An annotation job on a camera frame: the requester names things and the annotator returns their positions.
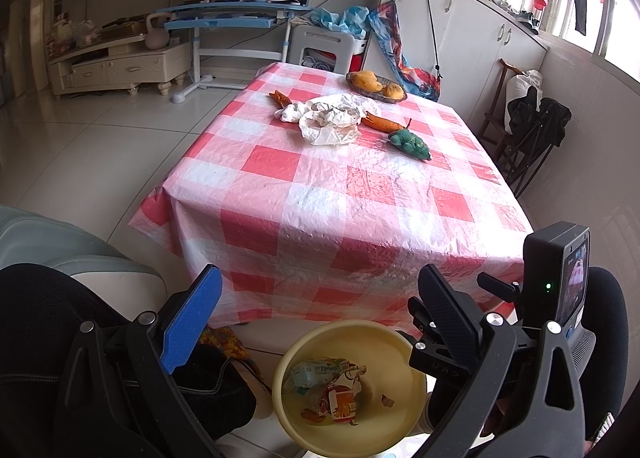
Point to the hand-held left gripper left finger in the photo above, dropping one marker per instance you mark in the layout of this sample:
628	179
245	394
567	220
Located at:
192	323

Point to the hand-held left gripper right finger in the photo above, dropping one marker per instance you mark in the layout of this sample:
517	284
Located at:
450	318

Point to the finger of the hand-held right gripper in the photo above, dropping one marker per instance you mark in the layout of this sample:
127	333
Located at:
435	360
500	285

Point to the yellow plastic basin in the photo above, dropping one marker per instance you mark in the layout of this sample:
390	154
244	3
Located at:
397	363

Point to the red snack wrapper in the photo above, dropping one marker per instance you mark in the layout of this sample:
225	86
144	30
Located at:
340	403

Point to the blue green milk carton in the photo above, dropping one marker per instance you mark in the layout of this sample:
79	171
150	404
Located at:
310	373

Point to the orange carrot with stem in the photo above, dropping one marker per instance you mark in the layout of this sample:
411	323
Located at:
382	123

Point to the cream paper bag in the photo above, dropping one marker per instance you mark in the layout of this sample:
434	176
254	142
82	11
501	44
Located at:
327	130

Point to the yellow floral cloth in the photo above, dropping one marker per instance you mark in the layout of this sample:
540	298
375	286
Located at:
225	343

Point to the small brown scrap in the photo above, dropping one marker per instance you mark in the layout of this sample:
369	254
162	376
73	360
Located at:
387	400

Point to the person's right leg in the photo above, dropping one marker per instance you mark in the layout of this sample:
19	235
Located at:
607	338

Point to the black folding chair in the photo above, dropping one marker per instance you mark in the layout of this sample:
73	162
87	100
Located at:
540	122

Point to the red white checked tablecloth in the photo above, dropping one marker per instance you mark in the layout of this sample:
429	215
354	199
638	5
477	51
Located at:
325	213

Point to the wooden chair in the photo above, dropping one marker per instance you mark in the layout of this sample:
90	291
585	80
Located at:
492	112

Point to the white sack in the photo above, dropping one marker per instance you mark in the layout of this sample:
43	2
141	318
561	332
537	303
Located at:
527	82

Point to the yellow mango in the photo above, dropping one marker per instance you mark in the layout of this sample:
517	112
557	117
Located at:
365	80
393	90

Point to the woven fruit basket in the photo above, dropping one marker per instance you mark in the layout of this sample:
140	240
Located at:
372	93

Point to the white low cabinet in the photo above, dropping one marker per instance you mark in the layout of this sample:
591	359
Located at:
475	37

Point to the white plastic bag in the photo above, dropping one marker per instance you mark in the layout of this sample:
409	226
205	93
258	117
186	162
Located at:
340	101

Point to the dark sneakers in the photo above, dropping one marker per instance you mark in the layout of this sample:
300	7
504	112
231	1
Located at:
520	15

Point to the white television cabinet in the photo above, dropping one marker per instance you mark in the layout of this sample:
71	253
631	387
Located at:
125	67

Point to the pale kettlebell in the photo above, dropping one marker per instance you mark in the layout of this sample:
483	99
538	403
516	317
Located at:
156	37

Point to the blue study desk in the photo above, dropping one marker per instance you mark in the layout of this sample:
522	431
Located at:
225	20

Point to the white plastic stool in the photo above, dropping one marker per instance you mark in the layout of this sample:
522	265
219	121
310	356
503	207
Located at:
320	37

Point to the light blue cloth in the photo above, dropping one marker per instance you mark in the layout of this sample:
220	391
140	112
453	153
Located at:
340	20

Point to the plastic bags on cabinet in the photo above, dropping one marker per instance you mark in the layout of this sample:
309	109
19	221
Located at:
75	35

